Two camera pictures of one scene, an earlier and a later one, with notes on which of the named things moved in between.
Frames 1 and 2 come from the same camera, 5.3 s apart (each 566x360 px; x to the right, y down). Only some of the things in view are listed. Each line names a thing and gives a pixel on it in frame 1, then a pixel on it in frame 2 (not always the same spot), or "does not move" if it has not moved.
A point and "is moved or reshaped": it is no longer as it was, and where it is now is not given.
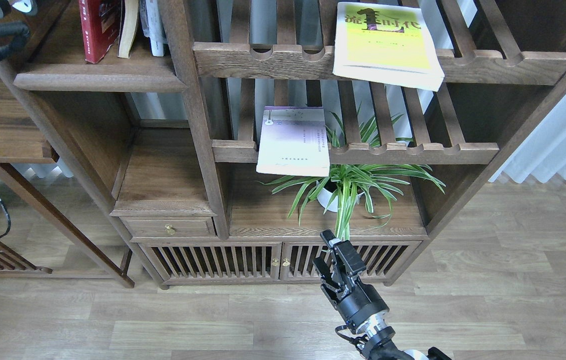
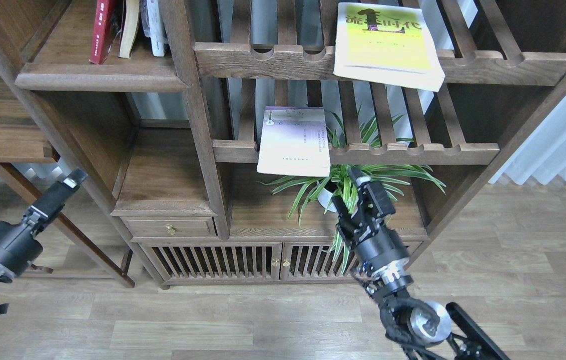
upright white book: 153,26 does not move
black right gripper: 357,303 -> 381,252
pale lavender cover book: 294,140 does not move
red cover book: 100,22 is moved or reshaped
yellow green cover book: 391,43 does not move
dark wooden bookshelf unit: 244,143 does not move
